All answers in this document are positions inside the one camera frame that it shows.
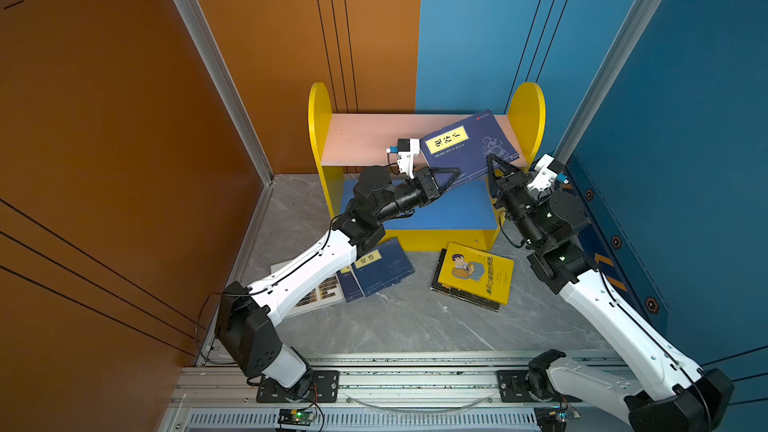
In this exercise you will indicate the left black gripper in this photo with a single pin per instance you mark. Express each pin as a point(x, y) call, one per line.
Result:
point(422, 186)

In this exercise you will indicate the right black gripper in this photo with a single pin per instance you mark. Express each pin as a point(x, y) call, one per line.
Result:
point(510, 185)

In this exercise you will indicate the navy book front yellow label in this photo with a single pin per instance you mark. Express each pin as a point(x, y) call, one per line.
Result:
point(466, 143)

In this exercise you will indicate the navy book yellow label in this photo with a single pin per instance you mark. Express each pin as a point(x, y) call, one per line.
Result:
point(384, 266)
point(349, 283)
point(466, 143)

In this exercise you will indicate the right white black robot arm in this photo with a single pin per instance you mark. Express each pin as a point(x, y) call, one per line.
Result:
point(669, 390)

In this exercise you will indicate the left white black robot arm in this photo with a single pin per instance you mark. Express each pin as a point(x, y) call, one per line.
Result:
point(248, 315)

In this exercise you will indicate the yellow pink blue bookshelf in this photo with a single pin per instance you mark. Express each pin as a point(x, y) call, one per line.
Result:
point(464, 215)

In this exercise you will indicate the yellow cartoon cover book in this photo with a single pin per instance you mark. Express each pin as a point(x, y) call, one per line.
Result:
point(477, 272)

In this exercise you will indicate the dark book under yellow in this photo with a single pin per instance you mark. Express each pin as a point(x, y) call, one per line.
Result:
point(463, 296)

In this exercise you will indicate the navy book bottom yellow label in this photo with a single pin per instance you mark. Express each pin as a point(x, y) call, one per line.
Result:
point(349, 283)

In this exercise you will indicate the white brown patterned booklet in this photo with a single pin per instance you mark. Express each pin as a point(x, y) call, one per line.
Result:
point(318, 294)

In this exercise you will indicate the right small circuit board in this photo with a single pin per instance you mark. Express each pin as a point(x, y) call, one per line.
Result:
point(554, 420)

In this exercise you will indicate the left green circuit board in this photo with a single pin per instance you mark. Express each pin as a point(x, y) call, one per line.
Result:
point(296, 419)

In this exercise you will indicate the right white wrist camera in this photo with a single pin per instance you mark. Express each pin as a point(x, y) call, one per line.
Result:
point(548, 172)

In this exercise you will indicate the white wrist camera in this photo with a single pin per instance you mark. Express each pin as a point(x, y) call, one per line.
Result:
point(548, 172)
point(406, 150)

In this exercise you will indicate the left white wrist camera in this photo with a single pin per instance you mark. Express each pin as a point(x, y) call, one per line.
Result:
point(406, 150)

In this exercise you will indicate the aluminium rail frame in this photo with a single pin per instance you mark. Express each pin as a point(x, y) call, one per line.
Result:
point(428, 391)

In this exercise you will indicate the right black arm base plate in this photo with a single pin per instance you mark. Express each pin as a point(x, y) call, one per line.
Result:
point(513, 387)

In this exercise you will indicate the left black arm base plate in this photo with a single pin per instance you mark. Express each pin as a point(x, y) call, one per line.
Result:
point(320, 386)

